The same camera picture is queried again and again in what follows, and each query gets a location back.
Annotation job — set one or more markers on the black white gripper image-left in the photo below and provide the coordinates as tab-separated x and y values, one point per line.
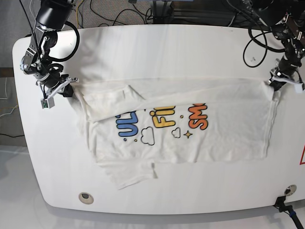
50	85

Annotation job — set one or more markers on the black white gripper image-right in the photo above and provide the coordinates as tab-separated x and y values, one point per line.
285	72

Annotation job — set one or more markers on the white printed T-shirt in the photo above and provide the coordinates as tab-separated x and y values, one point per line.
129	130

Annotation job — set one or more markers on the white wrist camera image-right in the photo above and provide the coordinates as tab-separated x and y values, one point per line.
299	88

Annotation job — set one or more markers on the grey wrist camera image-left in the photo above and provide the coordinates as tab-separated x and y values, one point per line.
47	103

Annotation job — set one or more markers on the right table cable grommet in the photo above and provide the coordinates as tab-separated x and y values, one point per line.
290	190

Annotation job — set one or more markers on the table cable grommet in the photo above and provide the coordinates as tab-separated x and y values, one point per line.
290	190
86	198

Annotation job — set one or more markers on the left table cable grommet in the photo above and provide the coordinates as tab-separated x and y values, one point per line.
86	198

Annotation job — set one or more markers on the black table clamp with cable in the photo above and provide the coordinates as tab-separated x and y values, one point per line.
288	209

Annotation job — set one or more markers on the black aluminium frame stand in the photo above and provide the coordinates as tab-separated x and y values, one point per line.
162	11

